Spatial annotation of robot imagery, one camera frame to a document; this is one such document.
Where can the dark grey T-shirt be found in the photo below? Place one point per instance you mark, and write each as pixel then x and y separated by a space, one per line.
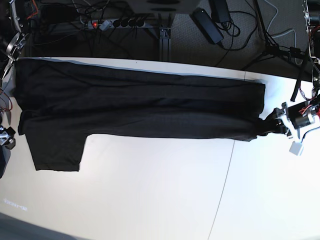
pixel 63 103

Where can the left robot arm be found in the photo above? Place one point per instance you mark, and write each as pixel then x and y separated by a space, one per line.
pixel 311 11

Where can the black power strip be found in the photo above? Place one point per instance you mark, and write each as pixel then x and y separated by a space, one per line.
pixel 106 24

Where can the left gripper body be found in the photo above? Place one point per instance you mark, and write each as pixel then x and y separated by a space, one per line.
pixel 296 117

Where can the dark object at left edge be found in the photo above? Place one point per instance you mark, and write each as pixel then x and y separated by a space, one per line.
pixel 4 159

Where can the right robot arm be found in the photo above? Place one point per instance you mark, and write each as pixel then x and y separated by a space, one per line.
pixel 14 30

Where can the black power brick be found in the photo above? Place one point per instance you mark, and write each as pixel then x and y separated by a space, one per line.
pixel 206 26

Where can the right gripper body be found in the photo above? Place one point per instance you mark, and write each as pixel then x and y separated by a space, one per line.
pixel 4 136

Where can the grey camera mount plate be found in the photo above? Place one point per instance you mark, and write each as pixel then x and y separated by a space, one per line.
pixel 163 6

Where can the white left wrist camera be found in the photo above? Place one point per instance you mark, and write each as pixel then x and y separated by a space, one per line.
pixel 296 148

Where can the aluminium frame post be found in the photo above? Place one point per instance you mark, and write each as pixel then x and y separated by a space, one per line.
pixel 160 29

